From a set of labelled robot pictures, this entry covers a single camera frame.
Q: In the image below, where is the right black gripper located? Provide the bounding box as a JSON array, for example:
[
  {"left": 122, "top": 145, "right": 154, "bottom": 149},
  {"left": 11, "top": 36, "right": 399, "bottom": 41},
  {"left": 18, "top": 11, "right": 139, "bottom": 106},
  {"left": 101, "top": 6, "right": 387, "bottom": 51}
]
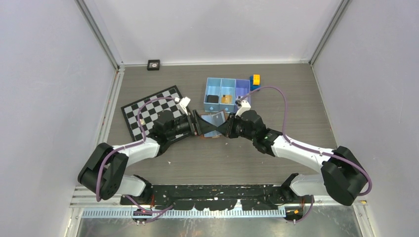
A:
[{"left": 217, "top": 113, "right": 256, "bottom": 142}]

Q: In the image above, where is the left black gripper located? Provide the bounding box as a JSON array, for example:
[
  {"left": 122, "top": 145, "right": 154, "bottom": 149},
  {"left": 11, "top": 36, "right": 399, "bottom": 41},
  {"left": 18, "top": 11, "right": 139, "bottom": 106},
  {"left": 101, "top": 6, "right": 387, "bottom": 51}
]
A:
[{"left": 167, "top": 110, "right": 216, "bottom": 138}]

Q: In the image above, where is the brown leather card holder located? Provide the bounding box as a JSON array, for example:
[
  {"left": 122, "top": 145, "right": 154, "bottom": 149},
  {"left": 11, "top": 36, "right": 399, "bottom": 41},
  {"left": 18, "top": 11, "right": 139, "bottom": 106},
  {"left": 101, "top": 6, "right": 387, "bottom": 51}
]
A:
[{"left": 201, "top": 111, "right": 228, "bottom": 138}]

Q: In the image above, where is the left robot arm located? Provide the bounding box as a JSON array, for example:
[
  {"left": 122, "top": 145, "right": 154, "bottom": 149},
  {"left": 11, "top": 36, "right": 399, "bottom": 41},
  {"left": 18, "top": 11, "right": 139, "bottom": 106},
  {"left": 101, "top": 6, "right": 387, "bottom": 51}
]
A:
[{"left": 77, "top": 110, "right": 217, "bottom": 204}]

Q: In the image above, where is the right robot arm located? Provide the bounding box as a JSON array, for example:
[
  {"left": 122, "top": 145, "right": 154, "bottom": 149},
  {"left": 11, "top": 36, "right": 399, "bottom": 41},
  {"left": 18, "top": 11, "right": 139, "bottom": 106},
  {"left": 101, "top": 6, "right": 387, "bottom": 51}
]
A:
[{"left": 209, "top": 110, "right": 373, "bottom": 206}]

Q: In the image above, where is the black card in bin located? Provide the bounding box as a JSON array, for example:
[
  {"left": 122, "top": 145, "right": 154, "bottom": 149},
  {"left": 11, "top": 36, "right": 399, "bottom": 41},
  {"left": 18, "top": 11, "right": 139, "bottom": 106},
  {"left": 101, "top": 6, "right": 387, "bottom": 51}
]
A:
[{"left": 206, "top": 95, "right": 219, "bottom": 104}]

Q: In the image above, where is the orange card in bin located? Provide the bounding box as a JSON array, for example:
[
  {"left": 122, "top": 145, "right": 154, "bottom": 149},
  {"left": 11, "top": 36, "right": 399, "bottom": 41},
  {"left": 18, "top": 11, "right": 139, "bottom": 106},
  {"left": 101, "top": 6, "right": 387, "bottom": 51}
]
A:
[{"left": 221, "top": 94, "right": 233, "bottom": 104}]

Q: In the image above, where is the light blue left bin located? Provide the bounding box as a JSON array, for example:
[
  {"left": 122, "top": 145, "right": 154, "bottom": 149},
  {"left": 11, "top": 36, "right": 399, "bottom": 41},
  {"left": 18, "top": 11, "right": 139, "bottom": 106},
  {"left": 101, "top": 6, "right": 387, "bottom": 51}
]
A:
[{"left": 204, "top": 78, "right": 221, "bottom": 112}]

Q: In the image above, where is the light blue bin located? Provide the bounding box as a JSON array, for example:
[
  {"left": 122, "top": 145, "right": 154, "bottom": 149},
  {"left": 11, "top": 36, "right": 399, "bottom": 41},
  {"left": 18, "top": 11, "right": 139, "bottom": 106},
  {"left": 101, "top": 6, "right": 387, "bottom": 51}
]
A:
[
  {"left": 219, "top": 79, "right": 236, "bottom": 113},
  {"left": 204, "top": 78, "right": 221, "bottom": 112}
]

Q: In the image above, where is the light blue middle bin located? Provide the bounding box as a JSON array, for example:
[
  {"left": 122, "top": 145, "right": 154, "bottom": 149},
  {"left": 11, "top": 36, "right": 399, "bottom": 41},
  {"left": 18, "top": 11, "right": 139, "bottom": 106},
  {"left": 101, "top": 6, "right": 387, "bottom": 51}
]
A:
[{"left": 219, "top": 79, "right": 236, "bottom": 113}]

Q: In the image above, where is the purple right bin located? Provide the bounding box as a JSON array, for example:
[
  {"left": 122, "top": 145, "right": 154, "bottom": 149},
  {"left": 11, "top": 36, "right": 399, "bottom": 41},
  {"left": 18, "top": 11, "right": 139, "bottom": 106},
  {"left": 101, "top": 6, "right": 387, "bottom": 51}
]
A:
[{"left": 234, "top": 79, "right": 251, "bottom": 111}]

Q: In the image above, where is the black white chessboard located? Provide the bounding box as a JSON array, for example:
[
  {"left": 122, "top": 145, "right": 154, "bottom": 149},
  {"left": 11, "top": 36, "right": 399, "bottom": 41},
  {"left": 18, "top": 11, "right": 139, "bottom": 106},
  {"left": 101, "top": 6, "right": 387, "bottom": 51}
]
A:
[{"left": 121, "top": 85, "right": 188, "bottom": 142}]

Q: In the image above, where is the blue yellow toy block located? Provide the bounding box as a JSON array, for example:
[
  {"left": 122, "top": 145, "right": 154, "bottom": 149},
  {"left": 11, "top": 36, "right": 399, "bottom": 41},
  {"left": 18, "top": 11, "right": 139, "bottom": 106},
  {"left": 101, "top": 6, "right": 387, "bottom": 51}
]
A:
[{"left": 250, "top": 74, "right": 260, "bottom": 91}]

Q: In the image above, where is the small black square box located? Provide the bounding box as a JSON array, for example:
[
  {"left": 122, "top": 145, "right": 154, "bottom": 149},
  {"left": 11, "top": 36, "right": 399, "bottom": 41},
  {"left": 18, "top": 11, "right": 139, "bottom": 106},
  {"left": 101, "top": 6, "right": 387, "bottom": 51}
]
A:
[{"left": 147, "top": 59, "right": 161, "bottom": 71}]

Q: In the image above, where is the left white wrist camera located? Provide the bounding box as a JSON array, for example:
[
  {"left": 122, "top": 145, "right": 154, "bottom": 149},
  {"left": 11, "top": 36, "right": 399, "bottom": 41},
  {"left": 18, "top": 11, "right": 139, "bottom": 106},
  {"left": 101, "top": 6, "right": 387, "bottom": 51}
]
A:
[{"left": 174, "top": 97, "right": 191, "bottom": 115}]

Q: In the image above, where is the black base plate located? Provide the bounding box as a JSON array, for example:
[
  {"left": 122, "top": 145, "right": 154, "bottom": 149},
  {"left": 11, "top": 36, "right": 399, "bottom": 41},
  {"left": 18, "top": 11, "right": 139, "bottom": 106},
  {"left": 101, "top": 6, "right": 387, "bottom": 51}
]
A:
[{"left": 120, "top": 184, "right": 313, "bottom": 211}]

